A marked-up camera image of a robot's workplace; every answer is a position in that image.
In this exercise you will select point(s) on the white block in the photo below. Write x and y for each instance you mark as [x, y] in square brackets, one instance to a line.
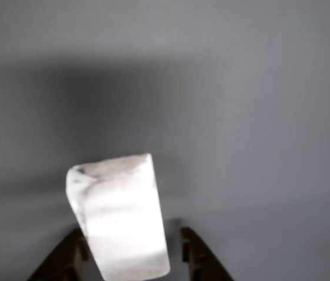
[118, 219]

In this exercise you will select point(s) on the grey table mat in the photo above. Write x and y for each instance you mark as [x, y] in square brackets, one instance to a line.
[211, 87]

